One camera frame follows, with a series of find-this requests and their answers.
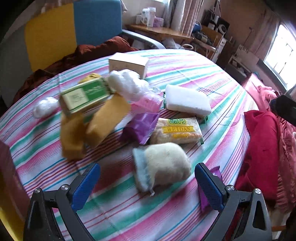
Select Weidan biscuit packet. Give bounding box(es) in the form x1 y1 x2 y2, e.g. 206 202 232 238
149 117 204 144

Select white boxes on desk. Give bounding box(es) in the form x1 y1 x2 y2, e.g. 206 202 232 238
135 7 164 28

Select wooden desk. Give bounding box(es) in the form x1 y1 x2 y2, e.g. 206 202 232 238
126 24 193 43

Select red quilt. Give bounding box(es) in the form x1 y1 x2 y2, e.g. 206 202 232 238
235 74 295 213

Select yellow sponge block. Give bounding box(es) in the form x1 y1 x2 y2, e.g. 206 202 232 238
85 93 131 148
60 113 86 161

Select white cardboard box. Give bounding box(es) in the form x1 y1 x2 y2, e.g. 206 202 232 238
109 53 149 79

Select dark red blanket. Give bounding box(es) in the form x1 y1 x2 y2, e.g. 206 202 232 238
12 36 137 104

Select cream fluffy cloth pouch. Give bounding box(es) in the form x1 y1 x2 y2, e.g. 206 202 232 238
132 143 191 195

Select yellow tiger plush toy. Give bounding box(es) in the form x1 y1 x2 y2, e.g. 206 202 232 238
78 73 101 84

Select pink hair roller pack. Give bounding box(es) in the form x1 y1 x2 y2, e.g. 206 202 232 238
132 93 164 113

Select pink curtain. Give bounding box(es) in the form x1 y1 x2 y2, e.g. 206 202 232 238
162 0 204 35

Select green white carton box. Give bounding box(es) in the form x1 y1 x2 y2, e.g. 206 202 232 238
59 78 111 115

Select grey yellow blue headboard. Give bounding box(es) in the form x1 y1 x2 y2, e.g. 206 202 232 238
0 0 123 77

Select white foam sponge block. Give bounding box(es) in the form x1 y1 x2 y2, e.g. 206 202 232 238
165 84 212 116

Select striped bed sheet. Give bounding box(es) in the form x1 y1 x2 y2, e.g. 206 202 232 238
1 49 257 240

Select large white plastic bag ball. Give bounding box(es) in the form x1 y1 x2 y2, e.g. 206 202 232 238
107 69 150 102

